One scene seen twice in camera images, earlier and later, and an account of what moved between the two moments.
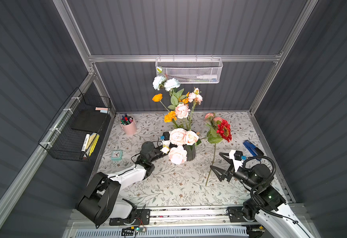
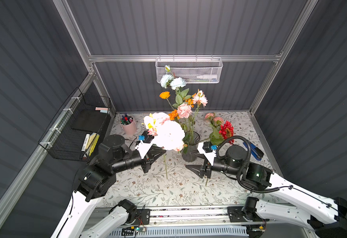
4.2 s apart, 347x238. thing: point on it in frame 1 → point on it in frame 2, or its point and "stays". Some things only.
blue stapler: x=255 y=151 stays
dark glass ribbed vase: x=191 y=150 stays
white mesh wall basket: x=191 y=70 stays
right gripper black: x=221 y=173 → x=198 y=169
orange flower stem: x=171 y=115 → x=174 y=114
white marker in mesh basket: x=207 y=77 stays
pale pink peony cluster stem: x=179 y=137 → x=169 y=135
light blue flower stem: x=161 y=82 → x=176 y=83
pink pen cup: x=129 y=124 stays
